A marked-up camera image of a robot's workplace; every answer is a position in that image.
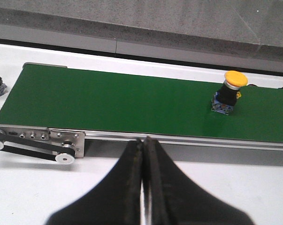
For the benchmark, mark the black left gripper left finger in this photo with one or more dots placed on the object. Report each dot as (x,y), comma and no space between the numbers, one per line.
(113,201)

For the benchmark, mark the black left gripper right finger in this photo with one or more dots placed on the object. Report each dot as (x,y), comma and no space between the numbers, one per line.
(171,198)

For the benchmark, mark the silver lower drive pulley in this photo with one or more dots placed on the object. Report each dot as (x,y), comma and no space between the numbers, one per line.
(64,158)

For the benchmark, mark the black drive belt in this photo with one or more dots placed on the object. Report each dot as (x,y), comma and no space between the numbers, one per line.
(31,148)

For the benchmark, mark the steel conveyor drive end plate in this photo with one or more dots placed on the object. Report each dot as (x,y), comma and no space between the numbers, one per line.
(54,136)

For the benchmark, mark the small idler pulley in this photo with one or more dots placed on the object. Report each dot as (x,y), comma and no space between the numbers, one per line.
(67,144)

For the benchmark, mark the green conveyor belt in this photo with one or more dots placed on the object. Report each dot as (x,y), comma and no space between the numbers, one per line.
(56,97)

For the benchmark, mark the left grey stone countertop slab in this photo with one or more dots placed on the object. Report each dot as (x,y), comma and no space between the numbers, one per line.
(233,27)

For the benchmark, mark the aluminium conveyor side rail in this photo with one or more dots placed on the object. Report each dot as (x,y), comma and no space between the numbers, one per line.
(185,140)

